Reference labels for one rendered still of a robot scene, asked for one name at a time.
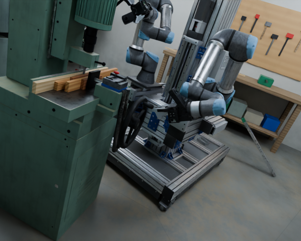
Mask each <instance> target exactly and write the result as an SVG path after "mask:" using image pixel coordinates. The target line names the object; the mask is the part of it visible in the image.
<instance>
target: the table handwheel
mask: <svg viewBox="0 0 301 241"><path fill-rule="evenodd" d="M143 102H148V101H147V99H146V98H145V97H140V98H138V99H137V100H136V101H135V102H134V103H133V104H132V106H131V107H130V109H129V110H128V112H127V114H126V115H125V116H123V115H122V120H121V121H122V122H123V123H122V125H121V128H120V132H119V136H118V144H119V146H120V148H122V149H125V148H127V147H128V146H130V145H131V143H132V142H133V141H134V139H135V138H136V136H137V134H138V133H139V131H140V129H141V126H142V124H143V122H144V119H145V116H146V113H147V107H145V106H144V105H143V106H142V111H141V112H140V113H139V115H138V116H137V117H134V116H133V114H134V112H135V110H136V109H137V107H138V106H139V105H140V104H141V103H143ZM117 117H118V114H117V115H115V116H114V117H113V118H116V119H117ZM127 127H130V130H129V133H128V136H127V139H126V141H125V143H124V137H125V133H126V130H127ZM133 129H134V132H133V133H132V131H133Z"/></svg>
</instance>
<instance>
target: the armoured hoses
mask: <svg viewBox="0 0 301 241"><path fill-rule="evenodd" d="M129 93H130V89H129V88H126V90H122V98H121V102H120V107H119V111H118V117H117V123H116V128H115V134H114V140H113V145H112V152H114V153H115V152H116V151H117V150H118V149H119V148H120V146H119V144H118V136H119V132H120V128H121V125H122V123H123V122H122V121H121V120H122V115H123V116H125V115H126V112H127V106H128V100H129Z"/></svg>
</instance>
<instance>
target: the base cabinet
mask: <svg viewBox="0 0 301 241"><path fill-rule="evenodd" d="M116 123H117V119H116V118H112V119H111V120H109V121H108V122H106V123H104V124H103V125H101V126H99V127H98V128H96V129H94V130H93V131H91V132H90V133H88V134H86V135H85V136H83V137H82V138H80V139H78V140H75V139H73V138H71V137H69V136H67V135H65V134H63V133H61V132H59V131H57V130H55V129H53V128H50V127H48V126H46V125H44V124H42V123H40V122H38V121H36V120H34V119H32V118H30V117H28V116H26V115H24V114H22V113H20V112H18V111H16V110H14V109H12V108H10V107H8V106H6V105H4V104H2V103H0V208H2V209H3V210H5V211H7V212H8V213H10V214H12V215H13V216H15V217H17V218H18V219H20V220H22V221H23V222H25V223H27V224H28V225H30V226H32V227H33V228H35V229H36V230H38V231H40V232H41V233H43V234H45V235H46V236H48V237H49V238H51V239H53V240H54V241H58V239H59V238H60V237H61V236H62V235H63V234H64V233H65V232H66V231H67V230H68V228H69V227H70V226H71V225H72V224H73V223H74V222H75V221H76V220H77V219H78V217H79V216H80V215H81V214H82V213H83V212H84V211H85V210H86V209H87V208H88V206H89V205H90V204H91V203H92V202H93V201H94V200H95V199H96V197H97V193H98V189H99V186H100V182H101V178H102V175H103V172H104V168H105V164H106V161H107V157H108V152H109V149H110V145H111V142H112V138H113V134H114V131H115V127H116Z"/></svg>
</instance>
